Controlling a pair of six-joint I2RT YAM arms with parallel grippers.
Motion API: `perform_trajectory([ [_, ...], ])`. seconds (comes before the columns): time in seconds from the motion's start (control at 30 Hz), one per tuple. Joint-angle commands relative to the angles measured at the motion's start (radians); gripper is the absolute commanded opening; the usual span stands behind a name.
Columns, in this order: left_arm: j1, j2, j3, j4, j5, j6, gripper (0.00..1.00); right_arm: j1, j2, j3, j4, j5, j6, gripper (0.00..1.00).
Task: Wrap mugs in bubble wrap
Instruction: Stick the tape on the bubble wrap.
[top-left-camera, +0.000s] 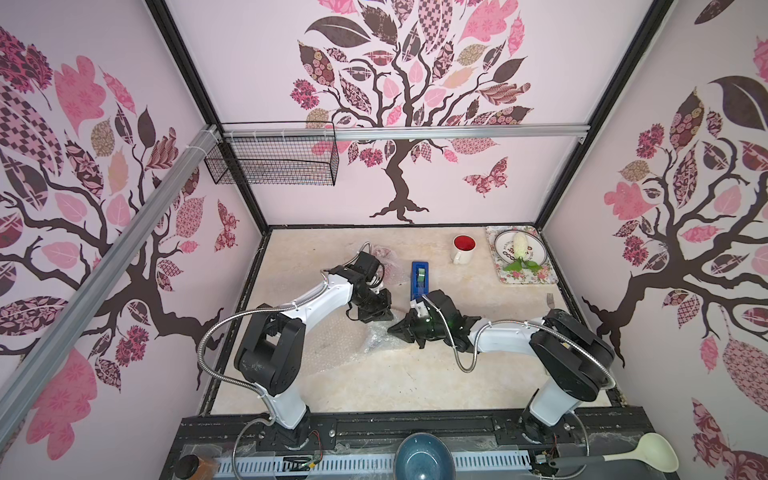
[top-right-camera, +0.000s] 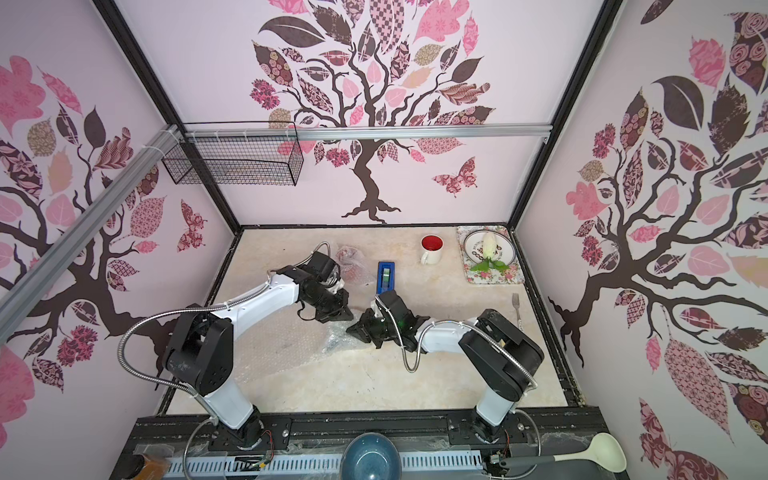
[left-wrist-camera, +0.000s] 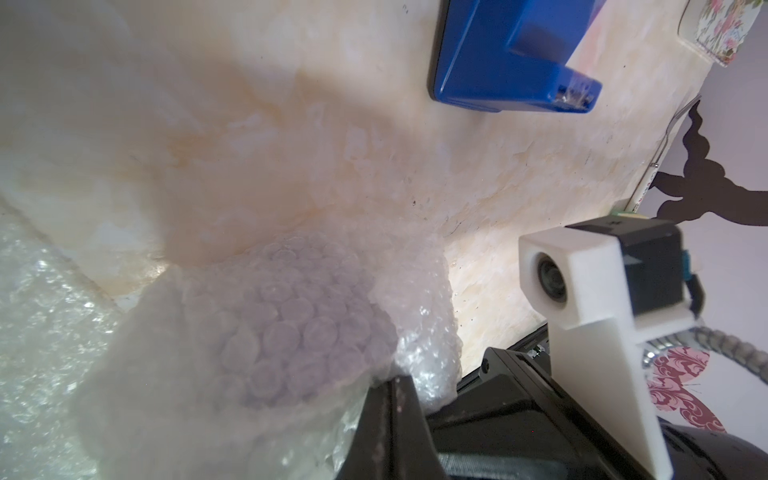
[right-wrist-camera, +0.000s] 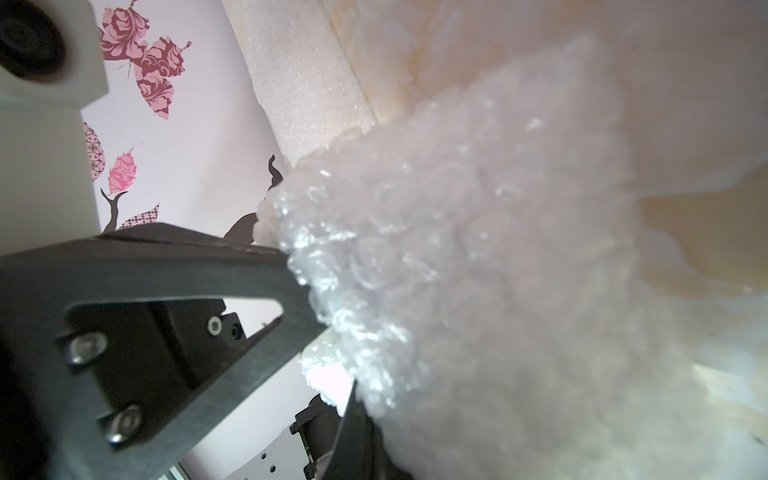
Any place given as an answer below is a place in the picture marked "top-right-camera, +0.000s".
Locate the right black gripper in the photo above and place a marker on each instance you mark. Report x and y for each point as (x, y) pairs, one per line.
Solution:
(372, 327)

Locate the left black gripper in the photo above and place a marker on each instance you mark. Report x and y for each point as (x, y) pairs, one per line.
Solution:
(341, 313)

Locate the lavender mug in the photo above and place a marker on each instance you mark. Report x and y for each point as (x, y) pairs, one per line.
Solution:
(340, 341)

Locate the blue tape dispenser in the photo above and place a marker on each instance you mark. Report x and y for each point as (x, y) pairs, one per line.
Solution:
(385, 277)

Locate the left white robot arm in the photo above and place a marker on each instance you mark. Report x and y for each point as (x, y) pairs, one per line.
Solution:
(201, 352)

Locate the white mug red interior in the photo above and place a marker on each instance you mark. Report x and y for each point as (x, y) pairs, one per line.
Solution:
(432, 249)

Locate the metal fork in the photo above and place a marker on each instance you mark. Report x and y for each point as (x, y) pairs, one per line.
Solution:
(516, 304)

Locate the white green toy vegetable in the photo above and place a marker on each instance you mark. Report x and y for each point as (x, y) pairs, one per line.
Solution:
(488, 262)

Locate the floral placemat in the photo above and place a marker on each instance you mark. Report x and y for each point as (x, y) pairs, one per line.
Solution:
(513, 276)

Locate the white decorated plate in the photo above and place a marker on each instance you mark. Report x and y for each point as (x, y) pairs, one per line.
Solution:
(472, 247)

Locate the blue ceramic bowl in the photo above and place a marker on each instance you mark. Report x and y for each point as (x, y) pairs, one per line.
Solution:
(370, 456)

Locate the brown jar black lid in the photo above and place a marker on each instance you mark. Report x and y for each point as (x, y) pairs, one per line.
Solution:
(144, 467)

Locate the black wire basket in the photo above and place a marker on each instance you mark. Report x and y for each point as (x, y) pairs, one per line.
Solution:
(237, 153)

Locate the cream ladle grey handle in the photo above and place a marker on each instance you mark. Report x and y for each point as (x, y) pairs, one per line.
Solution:
(604, 450)

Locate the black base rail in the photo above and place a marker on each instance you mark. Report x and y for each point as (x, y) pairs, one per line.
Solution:
(525, 432)

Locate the rear aluminium frame bar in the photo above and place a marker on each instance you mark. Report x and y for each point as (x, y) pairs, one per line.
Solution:
(372, 132)

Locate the aluminium frame bar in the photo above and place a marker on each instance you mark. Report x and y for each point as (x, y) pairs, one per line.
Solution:
(372, 132)
(22, 298)

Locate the white slotted cable duct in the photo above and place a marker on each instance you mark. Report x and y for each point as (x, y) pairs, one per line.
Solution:
(328, 465)

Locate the left aluminium frame bar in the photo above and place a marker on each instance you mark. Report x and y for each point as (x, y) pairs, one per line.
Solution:
(22, 298)

